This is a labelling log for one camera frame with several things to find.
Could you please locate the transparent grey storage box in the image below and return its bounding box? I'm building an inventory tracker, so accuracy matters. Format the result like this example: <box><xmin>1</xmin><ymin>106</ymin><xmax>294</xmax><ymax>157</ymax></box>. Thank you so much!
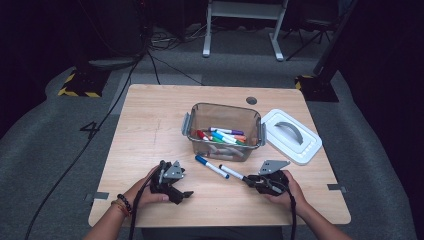
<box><xmin>181</xmin><ymin>102</ymin><xmax>268</xmax><ymax>163</ymax></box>

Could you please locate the black marker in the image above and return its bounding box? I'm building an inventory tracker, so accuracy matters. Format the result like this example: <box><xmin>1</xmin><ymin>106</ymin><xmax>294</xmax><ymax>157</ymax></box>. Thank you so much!
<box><xmin>218</xmin><ymin>163</ymin><xmax>249</xmax><ymax>183</ymax></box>

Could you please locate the red marker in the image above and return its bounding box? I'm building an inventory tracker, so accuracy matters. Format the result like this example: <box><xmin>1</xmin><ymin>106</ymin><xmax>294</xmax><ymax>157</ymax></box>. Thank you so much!
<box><xmin>195</xmin><ymin>129</ymin><xmax>212</xmax><ymax>142</ymax></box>

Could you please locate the thick black floor cable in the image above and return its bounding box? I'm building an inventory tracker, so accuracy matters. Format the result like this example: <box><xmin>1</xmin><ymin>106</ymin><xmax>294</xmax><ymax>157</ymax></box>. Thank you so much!
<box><xmin>23</xmin><ymin>49</ymin><xmax>149</xmax><ymax>240</ymax></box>

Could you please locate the hand-held gripper black cable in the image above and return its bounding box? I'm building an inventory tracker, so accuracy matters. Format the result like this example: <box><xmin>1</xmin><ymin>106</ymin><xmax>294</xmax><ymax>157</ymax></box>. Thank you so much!
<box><xmin>263</xmin><ymin>179</ymin><xmax>298</xmax><ymax>240</ymax></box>
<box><xmin>128</xmin><ymin>166</ymin><xmax>161</xmax><ymax>240</ymax></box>

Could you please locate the black stand with striped base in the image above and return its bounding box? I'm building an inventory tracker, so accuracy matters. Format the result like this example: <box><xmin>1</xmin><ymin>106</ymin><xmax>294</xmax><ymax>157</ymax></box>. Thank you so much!
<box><xmin>57</xmin><ymin>66</ymin><xmax>112</xmax><ymax>99</ymax></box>
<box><xmin>294</xmin><ymin>0</ymin><xmax>360</xmax><ymax>103</ymax></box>

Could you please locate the right hand-held gripper black cable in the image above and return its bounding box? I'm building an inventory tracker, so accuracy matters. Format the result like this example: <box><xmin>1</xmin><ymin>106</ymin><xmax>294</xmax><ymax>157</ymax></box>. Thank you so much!
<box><xmin>263</xmin><ymin>179</ymin><xmax>298</xmax><ymax>240</ymax></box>

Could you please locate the person's right hand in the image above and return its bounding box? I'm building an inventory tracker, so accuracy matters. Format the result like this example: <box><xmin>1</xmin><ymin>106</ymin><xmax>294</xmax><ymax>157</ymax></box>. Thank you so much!
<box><xmin>264</xmin><ymin>169</ymin><xmax>310</xmax><ymax>218</ymax></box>

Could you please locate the black bead bracelet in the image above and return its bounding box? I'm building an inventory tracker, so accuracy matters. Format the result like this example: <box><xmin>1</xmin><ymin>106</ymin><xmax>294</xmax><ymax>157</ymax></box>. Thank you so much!
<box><xmin>117</xmin><ymin>193</ymin><xmax>134</xmax><ymax>213</ymax></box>

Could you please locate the light blue marker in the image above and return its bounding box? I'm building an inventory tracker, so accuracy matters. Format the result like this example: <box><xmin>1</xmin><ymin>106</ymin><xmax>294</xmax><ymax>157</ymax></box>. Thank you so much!
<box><xmin>210</xmin><ymin>130</ymin><xmax>238</xmax><ymax>145</ymax></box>

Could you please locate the grey stand foot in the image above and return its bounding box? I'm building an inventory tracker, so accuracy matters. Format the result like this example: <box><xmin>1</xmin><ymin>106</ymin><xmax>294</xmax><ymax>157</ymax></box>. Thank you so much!
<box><xmin>87</xmin><ymin>57</ymin><xmax>139</xmax><ymax>70</ymax></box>

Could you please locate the white metal desk frame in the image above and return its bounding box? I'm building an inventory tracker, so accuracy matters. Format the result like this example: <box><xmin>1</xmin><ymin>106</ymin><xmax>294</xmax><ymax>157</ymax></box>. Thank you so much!
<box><xmin>202</xmin><ymin>0</ymin><xmax>290</xmax><ymax>62</ymax></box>

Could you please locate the white lid with grey handle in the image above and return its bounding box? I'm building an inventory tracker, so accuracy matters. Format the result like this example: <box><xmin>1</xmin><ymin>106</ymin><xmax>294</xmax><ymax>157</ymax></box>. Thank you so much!
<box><xmin>260</xmin><ymin>108</ymin><xmax>323</xmax><ymax>167</ymax></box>

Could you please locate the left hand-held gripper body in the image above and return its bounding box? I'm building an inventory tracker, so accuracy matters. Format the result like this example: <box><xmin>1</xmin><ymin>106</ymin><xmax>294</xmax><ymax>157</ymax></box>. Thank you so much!
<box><xmin>149</xmin><ymin>160</ymin><xmax>186</xmax><ymax>200</ymax></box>

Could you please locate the black tripod stand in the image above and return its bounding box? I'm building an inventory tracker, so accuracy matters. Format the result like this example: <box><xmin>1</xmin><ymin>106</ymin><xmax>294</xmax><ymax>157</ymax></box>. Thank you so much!
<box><xmin>285</xmin><ymin>18</ymin><xmax>334</xmax><ymax>62</ymax></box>

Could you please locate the purple marker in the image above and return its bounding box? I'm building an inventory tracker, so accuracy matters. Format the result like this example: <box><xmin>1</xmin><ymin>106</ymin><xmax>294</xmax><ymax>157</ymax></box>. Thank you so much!
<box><xmin>208</xmin><ymin>126</ymin><xmax>245</xmax><ymax>136</ymax></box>

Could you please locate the person's left hand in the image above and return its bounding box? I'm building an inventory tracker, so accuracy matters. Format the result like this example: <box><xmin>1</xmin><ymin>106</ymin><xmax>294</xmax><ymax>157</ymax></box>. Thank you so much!
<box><xmin>124</xmin><ymin>165</ymin><xmax>170</xmax><ymax>210</ymax></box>

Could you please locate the dark blue marker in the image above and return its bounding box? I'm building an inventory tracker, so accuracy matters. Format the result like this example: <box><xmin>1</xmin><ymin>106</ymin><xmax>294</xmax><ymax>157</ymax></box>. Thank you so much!
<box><xmin>194</xmin><ymin>154</ymin><xmax>231</xmax><ymax>180</ymax></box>

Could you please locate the thin black floor cable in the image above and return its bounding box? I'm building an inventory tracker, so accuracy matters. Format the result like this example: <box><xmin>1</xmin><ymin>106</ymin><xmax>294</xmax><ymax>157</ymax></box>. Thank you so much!
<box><xmin>146</xmin><ymin>49</ymin><xmax>205</xmax><ymax>87</ymax></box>

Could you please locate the left hand-held gripper black cable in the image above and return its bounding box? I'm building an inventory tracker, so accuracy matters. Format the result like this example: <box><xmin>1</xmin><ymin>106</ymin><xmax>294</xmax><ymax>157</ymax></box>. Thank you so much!
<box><xmin>128</xmin><ymin>166</ymin><xmax>161</xmax><ymax>240</ymax></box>

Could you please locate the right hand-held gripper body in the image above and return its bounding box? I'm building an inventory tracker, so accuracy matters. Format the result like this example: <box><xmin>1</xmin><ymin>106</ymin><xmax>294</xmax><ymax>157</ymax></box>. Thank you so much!
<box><xmin>256</xmin><ymin>160</ymin><xmax>291</xmax><ymax>196</ymax></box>

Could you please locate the orange string bracelet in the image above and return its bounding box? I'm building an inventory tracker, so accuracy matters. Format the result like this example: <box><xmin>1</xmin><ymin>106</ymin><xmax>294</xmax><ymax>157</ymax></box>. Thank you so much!
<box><xmin>110</xmin><ymin>198</ymin><xmax>132</xmax><ymax>218</ymax></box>

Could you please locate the tangle of floor cables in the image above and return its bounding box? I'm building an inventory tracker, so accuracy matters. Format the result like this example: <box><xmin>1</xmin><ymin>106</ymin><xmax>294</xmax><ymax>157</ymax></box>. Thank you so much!
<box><xmin>148</xmin><ymin>24</ymin><xmax>208</xmax><ymax>51</ymax></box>

